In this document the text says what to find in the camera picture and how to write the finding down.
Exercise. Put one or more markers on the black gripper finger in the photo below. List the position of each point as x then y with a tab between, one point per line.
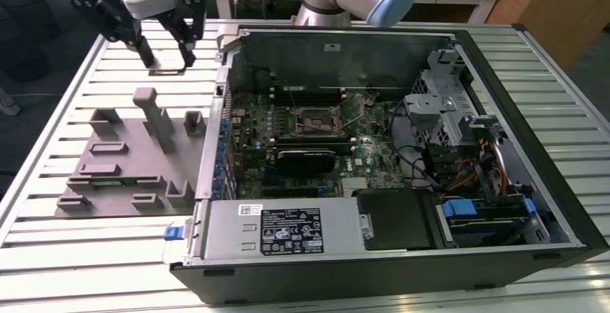
113	23
191	23

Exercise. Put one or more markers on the CPU socket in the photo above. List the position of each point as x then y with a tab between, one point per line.
316	123

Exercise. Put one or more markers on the green RAM stick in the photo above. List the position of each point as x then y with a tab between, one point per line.
124	182

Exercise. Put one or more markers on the grey parts rack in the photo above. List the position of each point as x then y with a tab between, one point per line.
128	184

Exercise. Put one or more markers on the black graphics card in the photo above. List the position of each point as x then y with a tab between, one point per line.
304	163

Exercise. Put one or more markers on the green motherboard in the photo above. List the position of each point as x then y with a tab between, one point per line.
376	155

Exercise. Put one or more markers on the silver chipset heatsink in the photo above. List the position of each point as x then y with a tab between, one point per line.
356	184

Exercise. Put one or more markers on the blue plastic latch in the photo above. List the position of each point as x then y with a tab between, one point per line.
172	231
527	207

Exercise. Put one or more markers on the silver power supply unit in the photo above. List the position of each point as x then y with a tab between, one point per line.
228	231

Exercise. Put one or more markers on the metal drive cage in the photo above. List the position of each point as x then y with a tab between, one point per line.
447	113

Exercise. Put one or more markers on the black plastic shroud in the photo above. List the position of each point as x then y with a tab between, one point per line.
395	220

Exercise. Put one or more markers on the blue disk carrier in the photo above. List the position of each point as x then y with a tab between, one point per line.
456	208

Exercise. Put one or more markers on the wooden cabinet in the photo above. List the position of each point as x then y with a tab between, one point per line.
562	5

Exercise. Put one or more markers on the black PC case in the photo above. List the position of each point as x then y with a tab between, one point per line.
334	284

